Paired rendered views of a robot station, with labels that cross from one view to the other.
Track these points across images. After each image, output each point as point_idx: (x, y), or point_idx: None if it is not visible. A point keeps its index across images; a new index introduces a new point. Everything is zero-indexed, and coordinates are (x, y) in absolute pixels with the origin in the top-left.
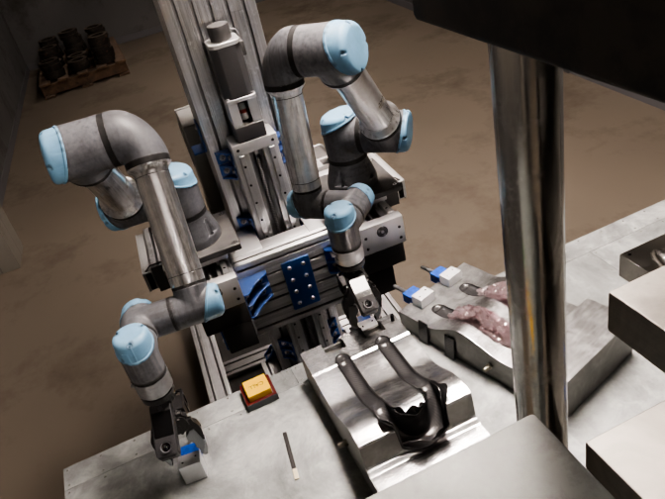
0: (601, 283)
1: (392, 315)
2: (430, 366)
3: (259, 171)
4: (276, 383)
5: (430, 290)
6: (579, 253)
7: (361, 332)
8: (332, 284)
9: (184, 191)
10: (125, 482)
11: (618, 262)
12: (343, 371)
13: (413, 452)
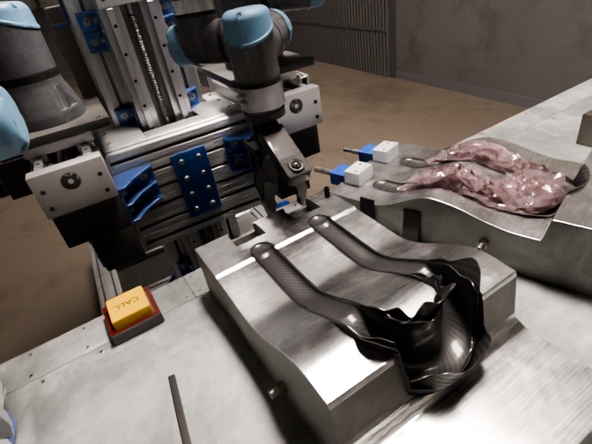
0: (560, 151)
1: (327, 188)
2: (407, 246)
3: (137, 40)
4: (161, 299)
5: (367, 164)
6: (515, 131)
7: (285, 213)
8: (234, 187)
9: (14, 31)
10: None
11: (566, 133)
12: (266, 267)
13: (425, 398)
